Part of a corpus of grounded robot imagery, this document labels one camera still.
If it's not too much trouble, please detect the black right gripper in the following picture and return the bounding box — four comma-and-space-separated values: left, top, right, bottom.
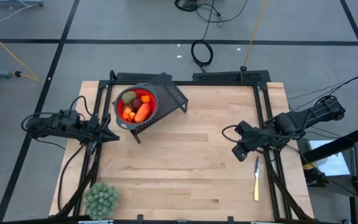
231, 129, 275, 162

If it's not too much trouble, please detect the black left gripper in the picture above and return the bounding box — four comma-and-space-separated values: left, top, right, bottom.
79, 113, 121, 156

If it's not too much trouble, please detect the red-yellow mango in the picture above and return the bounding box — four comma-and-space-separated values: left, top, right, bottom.
134, 102, 152, 124

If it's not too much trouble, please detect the brown-green kiwi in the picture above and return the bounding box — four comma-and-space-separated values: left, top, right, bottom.
121, 90, 137, 105

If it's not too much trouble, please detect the knife with yellow handle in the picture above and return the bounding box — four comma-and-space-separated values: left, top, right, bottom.
253, 155, 260, 202

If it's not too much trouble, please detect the red collapsible colander grey rim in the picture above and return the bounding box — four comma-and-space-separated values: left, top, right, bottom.
112, 82, 158, 131

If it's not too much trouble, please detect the green artificial plant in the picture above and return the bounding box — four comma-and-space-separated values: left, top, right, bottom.
83, 182, 120, 221

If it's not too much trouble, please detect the black perforated metal stand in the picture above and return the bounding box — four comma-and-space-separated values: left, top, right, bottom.
128, 72, 190, 144

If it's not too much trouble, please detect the black diagonal beam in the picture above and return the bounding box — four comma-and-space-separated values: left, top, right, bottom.
301, 126, 358, 162

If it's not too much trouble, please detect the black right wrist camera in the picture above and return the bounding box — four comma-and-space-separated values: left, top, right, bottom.
234, 120, 255, 135

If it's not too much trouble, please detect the black aluminium table frame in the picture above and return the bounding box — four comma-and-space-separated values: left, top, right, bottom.
54, 70, 315, 222

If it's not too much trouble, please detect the yellow cable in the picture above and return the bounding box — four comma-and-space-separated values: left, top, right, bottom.
0, 22, 42, 83
240, 0, 269, 72

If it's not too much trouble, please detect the black power cable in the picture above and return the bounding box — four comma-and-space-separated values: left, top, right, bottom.
190, 0, 218, 74

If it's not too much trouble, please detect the black cable tangle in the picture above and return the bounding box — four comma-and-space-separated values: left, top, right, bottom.
174, 0, 249, 29

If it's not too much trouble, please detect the white cable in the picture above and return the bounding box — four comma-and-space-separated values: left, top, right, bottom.
0, 1, 34, 30

